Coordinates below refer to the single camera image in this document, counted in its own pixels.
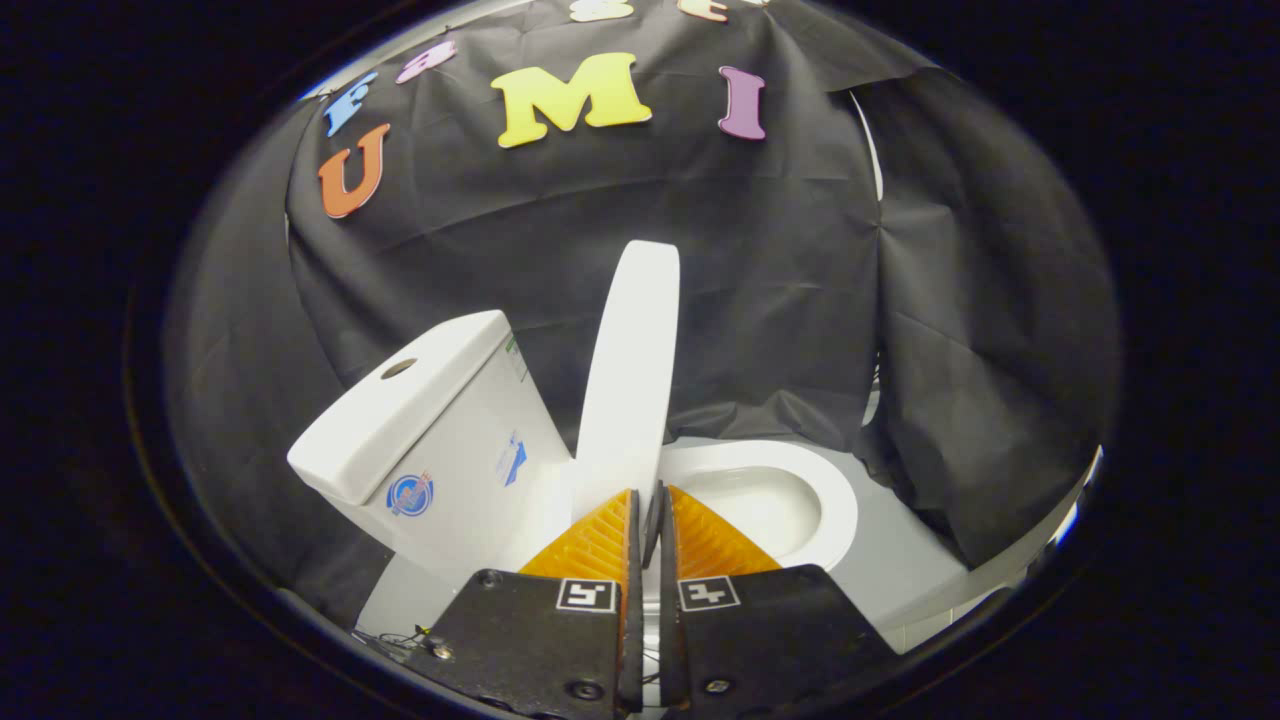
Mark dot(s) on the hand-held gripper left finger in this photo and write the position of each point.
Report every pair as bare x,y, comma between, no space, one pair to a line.
530,640

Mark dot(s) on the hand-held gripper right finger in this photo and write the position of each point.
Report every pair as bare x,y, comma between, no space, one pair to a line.
770,630

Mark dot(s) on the white toilet with tank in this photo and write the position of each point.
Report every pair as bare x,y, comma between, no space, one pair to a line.
450,450

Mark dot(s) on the white toilet lid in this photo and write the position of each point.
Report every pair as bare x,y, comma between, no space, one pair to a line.
630,380

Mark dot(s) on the white toilet seat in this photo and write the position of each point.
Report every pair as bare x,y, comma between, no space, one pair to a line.
838,510

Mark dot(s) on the black backdrop cloth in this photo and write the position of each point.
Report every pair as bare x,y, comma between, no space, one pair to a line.
760,300

